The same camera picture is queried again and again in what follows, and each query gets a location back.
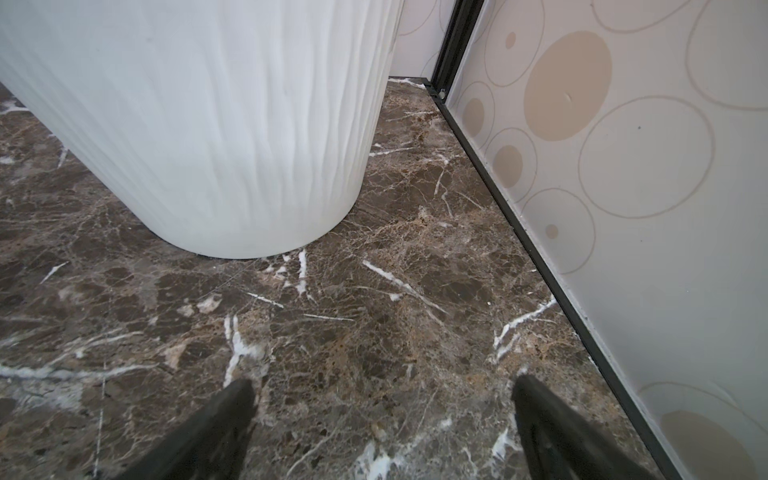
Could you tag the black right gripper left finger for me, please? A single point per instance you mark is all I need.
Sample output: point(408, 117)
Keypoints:
point(211, 444)

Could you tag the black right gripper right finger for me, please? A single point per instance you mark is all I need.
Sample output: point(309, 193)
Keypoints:
point(558, 443)

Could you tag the white plastic waste bin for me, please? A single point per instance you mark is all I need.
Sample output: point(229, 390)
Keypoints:
point(231, 129)

